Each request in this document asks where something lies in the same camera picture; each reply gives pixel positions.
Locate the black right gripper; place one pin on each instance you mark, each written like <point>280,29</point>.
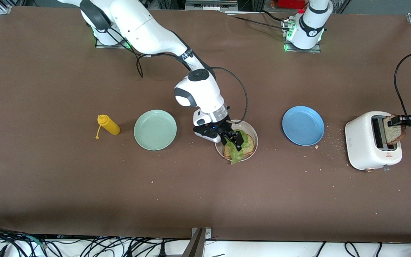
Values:
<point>224,128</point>

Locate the brown-crust bread slice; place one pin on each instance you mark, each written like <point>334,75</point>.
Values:
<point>250,144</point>
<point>394,134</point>

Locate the green lettuce leaf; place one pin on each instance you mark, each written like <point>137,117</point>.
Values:
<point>234,155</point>

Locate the yellow squeeze sauce bottle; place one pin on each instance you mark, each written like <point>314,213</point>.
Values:
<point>109,126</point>

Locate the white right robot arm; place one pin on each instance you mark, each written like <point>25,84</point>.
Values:
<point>144,28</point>

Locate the beige round plate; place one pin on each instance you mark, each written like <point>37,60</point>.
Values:
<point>251,132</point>

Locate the blue round plate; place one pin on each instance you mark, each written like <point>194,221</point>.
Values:
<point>303,125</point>

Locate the green round plate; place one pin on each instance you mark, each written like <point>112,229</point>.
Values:
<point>155,130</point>

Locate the white two-slot toaster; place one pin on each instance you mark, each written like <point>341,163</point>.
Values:
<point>360,142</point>

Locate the red box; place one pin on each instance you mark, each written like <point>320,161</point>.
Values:
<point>291,3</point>

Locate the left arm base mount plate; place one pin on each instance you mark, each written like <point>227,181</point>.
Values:
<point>287,48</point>

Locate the aluminium camera post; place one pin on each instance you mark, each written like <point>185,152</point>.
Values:
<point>194,246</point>

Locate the grey aluminium rail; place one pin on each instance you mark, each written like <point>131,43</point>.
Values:
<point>210,5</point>

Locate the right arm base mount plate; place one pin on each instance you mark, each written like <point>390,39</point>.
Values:
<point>100,43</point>

